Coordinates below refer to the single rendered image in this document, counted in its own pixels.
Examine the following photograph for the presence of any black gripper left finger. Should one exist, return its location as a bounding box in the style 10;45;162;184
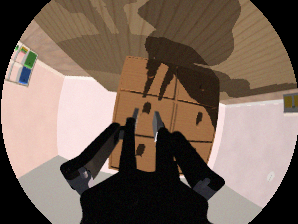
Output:
60;108;139;207

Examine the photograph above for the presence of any brown wooden chest of drawers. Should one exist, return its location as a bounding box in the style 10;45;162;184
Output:
108;55;220;171

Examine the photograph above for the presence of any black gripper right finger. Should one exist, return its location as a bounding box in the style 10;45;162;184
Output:
152;111;225;208

